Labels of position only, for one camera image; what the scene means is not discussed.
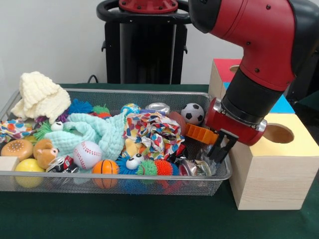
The polka dot paper napkin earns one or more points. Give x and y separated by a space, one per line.
154 132

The small white baseball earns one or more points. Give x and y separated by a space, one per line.
87 154

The black panel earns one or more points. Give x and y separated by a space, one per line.
306 87

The silver mesh bin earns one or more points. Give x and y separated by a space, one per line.
214 185

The wooden box with three holes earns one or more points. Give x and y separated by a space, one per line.
269 181

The brown monkey plush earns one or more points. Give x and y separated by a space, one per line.
45 154

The light blue muslin cloth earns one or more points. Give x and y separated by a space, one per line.
109 134

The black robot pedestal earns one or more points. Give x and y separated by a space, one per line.
147 49

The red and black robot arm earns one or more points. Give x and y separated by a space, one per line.
261 37

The small orange basketball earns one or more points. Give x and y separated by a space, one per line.
105 167

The cream muslin cloth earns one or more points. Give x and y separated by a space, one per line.
40 97

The dark green table cloth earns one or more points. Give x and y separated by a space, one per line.
309 107
124 219

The crushed clear water bottle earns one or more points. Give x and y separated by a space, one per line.
204 163

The small soccer ball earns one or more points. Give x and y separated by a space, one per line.
192 113

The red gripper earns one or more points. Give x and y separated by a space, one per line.
234 129

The orange plastic toy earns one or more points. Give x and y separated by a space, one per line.
199 133

